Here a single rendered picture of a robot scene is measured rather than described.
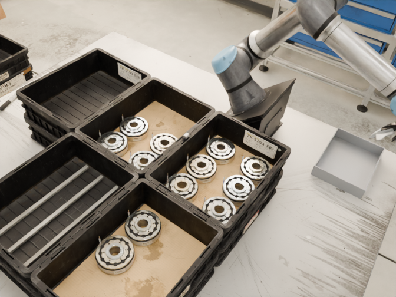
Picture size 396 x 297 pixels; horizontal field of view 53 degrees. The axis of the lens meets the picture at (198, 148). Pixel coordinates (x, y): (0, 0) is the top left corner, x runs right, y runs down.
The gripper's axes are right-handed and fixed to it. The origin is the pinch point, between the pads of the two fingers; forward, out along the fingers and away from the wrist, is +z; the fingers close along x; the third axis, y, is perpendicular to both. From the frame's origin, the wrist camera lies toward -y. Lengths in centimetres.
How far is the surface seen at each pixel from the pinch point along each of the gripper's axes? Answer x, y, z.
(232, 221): -34, 63, 2
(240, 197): -35, 49, 9
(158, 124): -73, 33, 23
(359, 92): 4, -141, 74
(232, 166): -42, 37, 14
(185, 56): -124, -125, 125
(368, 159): 1.6, -8.1, 15.2
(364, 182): 2.8, 4.9, 14.8
